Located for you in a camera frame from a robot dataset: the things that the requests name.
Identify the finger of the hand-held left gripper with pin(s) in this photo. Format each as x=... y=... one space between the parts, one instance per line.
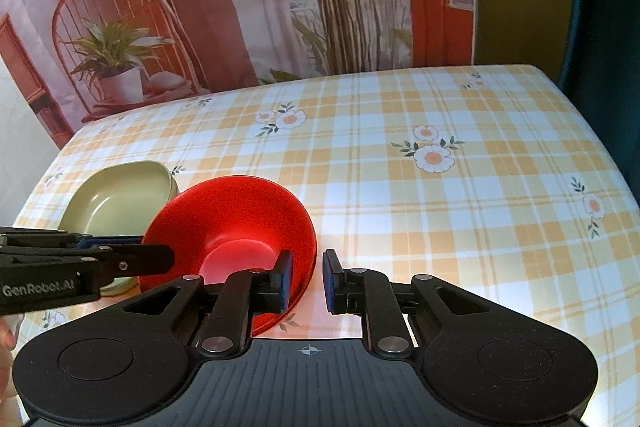
x=145 y=257
x=110 y=241

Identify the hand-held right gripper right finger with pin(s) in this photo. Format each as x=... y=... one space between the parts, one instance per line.
x=330 y=282

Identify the teal curtain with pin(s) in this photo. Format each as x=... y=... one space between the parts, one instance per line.
x=605 y=32

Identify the yellow checked floral tablecloth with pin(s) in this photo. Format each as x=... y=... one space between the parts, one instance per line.
x=450 y=232

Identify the red bowl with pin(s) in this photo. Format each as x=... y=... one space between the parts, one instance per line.
x=240 y=212

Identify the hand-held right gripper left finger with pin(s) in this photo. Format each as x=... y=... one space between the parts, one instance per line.
x=286 y=282

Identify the green square plate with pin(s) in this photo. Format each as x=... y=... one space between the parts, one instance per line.
x=115 y=199

